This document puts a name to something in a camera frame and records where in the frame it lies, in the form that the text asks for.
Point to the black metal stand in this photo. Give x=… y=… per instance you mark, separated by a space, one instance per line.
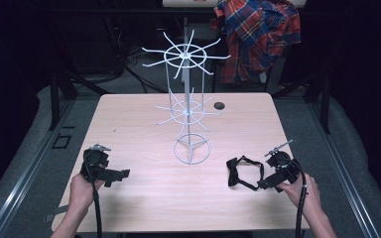
x=317 y=95
x=63 y=89

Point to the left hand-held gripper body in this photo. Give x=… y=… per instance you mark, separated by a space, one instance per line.
x=96 y=162

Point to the plaid shirt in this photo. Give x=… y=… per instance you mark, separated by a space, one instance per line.
x=256 y=36

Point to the chair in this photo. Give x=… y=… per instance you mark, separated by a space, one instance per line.
x=241 y=81

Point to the black bow tie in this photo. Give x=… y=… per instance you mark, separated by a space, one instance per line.
x=234 y=173

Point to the person's left hand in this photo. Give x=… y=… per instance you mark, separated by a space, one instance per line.
x=84 y=189

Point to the person's right hand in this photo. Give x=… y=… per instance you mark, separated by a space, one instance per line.
x=303 y=195

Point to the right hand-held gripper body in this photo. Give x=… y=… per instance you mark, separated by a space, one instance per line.
x=282 y=167

